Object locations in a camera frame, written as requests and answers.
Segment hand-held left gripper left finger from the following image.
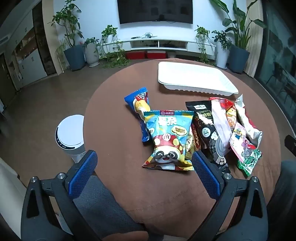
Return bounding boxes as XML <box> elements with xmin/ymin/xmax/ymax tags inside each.
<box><xmin>21</xmin><ymin>149</ymin><xmax>102</xmax><ymax>241</ymax></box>

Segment white wall cupboard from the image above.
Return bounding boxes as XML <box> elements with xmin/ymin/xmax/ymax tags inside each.
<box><xmin>6</xmin><ymin>5</ymin><xmax>55</xmax><ymax>90</ymax></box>

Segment wall-mounted black television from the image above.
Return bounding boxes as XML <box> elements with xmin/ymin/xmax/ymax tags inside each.
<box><xmin>117</xmin><ymin>0</ymin><xmax>193</xmax><ymax>25</ymax></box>

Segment white plastic tray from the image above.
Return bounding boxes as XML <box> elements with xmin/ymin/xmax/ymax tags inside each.
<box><xmin>158</xmin><ymin>61</ymin><xmax>239</xmax><ymax>96</ymax></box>

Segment beige curtain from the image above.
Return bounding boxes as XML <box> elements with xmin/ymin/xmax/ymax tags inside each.
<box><xmin>244</xmin><ymin>0</ymin><xmax>265</xmax><ymax>78</ymax></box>

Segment bushy plant tall white pot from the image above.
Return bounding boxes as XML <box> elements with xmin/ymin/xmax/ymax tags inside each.
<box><xmin>211</xmin><ymin>30</ymin><xmax>233</xmax><ymax>69</ymax></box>

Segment small plant ribbed white pot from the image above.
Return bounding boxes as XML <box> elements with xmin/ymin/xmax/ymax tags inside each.
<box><xmin>83</xmin><ymin>37</ymin><xmax>100</xmax><ymax>67</ymax></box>

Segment white television cabinet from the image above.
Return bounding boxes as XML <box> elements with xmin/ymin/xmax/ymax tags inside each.
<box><xmin>102</xmin><ymin>38</ymin><xmax>216</xmax><ymax>58</ymax></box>

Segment red storage box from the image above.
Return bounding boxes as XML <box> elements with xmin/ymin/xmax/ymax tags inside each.
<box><xmin>146</xmin><ymin>51</ymin><xmax>166</xmax><ymax>59</ymax></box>

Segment plain white pink packet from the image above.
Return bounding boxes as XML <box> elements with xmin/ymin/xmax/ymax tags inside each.
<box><xmin>211</xmin><ymin>98</ymin><xmax>234</xmax><ymax>156</ymax></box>

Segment leafy tree in blue-grey pot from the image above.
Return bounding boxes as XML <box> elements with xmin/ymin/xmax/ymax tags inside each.
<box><xmin>47</xmin><ymin>0</ymin><xmax>86</xmax><ymax>71</ymax></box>

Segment glass sliding door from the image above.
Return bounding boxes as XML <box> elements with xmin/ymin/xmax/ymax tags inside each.
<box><xmin>254</xmin><ymin>0</ymin><xmax>296</xmax><ymax>116</ymax></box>

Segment person's grey trousers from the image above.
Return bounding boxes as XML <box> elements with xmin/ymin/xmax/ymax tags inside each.
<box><xmin>74</xmin><ymin>160</ymin><xmax>296</xmax><ymax>241</ymax></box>

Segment green snack packet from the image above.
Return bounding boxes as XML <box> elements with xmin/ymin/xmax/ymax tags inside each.
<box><xmin>237</xmin><ymin>148</ymin><xmax>263</xmax><ymax>178</ymax></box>

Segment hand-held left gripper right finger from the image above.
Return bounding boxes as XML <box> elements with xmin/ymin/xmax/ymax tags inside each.
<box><xmin>191</xmin><ymin>151</ymin><xmax>275</xmax><ymax>241</ymax></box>

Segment black snack packet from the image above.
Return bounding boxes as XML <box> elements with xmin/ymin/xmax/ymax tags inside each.
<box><xmin>185</xmin><ymin>100</ymin><xmax>231</xmax><ymax>173</ymax></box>

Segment blue snack packet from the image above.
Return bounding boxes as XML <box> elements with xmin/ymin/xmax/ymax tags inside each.
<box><xmin>124</xmin><ymin>87</ymin><xmax>153</xmax><ymax>142</ymax></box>

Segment dark wooden door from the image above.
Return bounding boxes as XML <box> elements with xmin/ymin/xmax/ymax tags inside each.
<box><xmin>0</xmin><ymin>54</ymin><xmax>12</xmax><ymax>105</ymax></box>

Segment trailing pothos plant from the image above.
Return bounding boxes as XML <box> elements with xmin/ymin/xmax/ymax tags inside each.
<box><xmin>194</xmin><ymin>25</ymin><xmax>214</xmax><ymax>64</ymax></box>
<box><xmin>99</xmin><ymin>24</ymin><xmax>131</xmax><ymax>69</ymax></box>

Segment red chocolate ball packet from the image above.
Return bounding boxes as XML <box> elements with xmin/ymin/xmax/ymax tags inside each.
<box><xmin>209</xmin><ymin>97</ymin><xmax>238</xmax><ymax>139</ymax></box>

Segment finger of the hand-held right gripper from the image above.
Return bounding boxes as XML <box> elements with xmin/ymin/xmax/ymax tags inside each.
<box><xmin>284</xmin><ymin>135</ymin><xmax>296</xmax><ymax>151</ymax></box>

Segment large-leaf plant blue-grey pot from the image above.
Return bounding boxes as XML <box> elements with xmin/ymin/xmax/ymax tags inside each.
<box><xmin>209</xmin><ymin>0</ymin><xmax>267</xmax><ymax>73</ymax></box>

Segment panda print chips packet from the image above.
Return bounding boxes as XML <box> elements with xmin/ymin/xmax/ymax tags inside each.
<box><xmin>142</xmin><ymin>109</ymin><xmax>195</xmax><ymax>171</ymax></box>

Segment golden snack packet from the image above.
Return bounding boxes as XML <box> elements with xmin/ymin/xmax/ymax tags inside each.
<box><xmin>184</xmin><ymin>133</ymin><xmax>197</xmax><ymax>160</ymax></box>

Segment pink cartoon snack packet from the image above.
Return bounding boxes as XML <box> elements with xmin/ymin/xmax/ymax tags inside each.
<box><xmin>229</xmin><ymin>122</ymin><xmax>252</xmax><ymax>163</ymax></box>

